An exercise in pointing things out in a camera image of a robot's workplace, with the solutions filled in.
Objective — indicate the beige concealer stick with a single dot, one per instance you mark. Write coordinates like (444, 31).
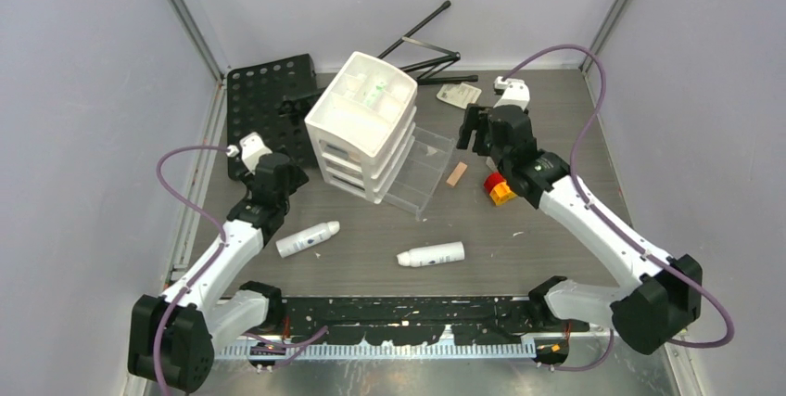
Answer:
(457, 174)

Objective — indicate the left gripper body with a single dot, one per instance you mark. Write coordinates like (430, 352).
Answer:
(296, 181)

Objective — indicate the small white bottle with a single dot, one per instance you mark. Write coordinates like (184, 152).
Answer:
(432, 255)

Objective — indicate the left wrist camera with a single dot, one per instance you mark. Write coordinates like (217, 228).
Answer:
(249, 150)

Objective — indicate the white plastic drawer organizer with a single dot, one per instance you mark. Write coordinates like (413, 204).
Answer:
(366, 141)

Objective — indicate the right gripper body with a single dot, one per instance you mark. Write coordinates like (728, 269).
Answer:
(476, 120)

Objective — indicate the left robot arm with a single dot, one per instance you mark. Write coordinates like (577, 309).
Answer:
(174, 336)

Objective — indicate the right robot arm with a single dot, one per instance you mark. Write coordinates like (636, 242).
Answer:
(652, 299)

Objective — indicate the yellow red toy block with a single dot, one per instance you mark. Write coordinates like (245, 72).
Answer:
(497, 189)

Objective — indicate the white sachet packet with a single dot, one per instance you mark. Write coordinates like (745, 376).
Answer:
(459, 95)

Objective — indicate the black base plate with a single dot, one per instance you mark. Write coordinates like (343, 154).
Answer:
(412, 321)

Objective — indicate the large white spray bottle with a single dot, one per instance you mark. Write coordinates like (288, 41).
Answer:
(307, 238)

